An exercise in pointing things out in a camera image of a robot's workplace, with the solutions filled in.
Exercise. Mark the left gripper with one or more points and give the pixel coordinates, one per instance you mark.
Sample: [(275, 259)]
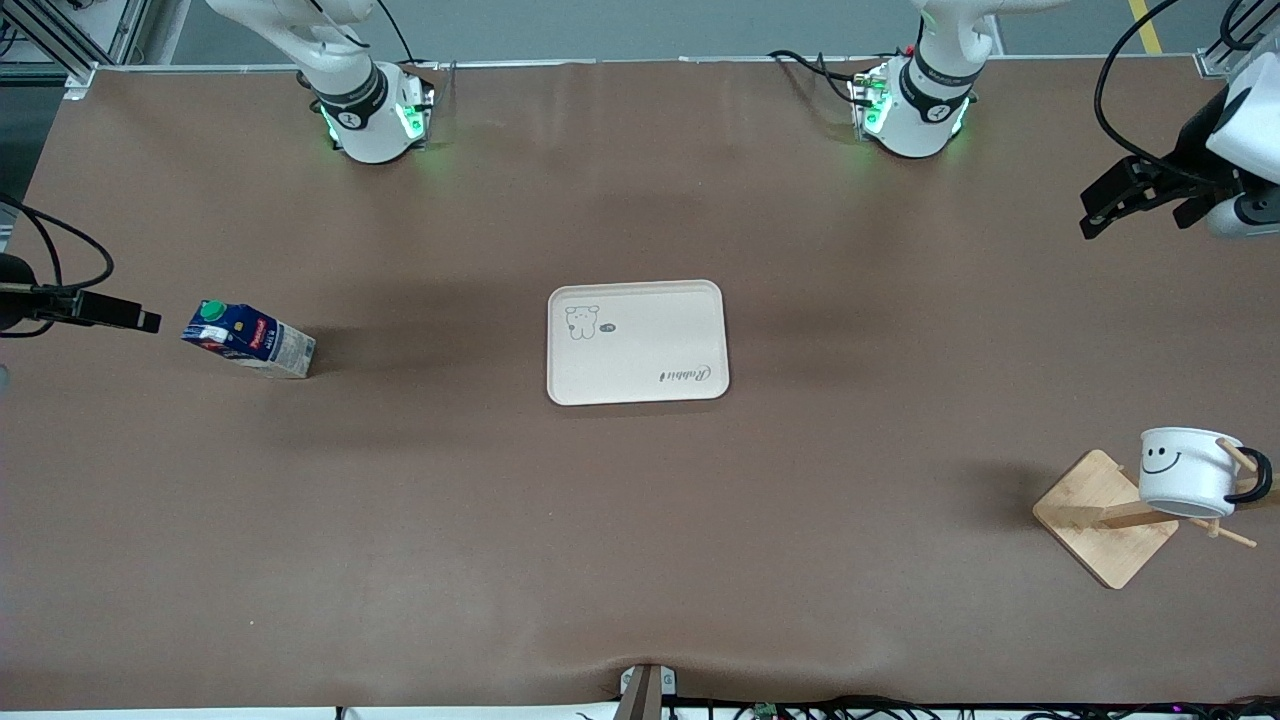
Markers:
[(1192, 150)]

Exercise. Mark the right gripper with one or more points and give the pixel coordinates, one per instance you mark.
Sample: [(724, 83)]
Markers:
[(12, 290)]

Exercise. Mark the blue milk carton green cap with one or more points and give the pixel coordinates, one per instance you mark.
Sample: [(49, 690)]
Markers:
[(250, 340)]

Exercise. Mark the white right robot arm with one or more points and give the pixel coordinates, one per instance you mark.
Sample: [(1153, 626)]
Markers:
[(365, 130)]

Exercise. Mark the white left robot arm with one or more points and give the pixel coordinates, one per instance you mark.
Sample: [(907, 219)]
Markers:
[(925, 120)]

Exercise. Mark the wooden cup rack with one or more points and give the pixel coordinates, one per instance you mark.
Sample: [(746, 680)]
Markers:
[(1100, 530)]

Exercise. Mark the beige rectangular tray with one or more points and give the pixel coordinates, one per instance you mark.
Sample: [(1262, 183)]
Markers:
[(640, 345)]

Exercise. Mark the aluminium frame corner post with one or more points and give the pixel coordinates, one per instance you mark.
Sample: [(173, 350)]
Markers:
[(1215, 60)]

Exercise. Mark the aluminium frame structure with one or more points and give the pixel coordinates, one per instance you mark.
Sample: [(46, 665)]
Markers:
[(60, 40)]

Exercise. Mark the camera stand bracket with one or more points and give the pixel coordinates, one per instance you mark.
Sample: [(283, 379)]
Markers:
[(645, 695)]

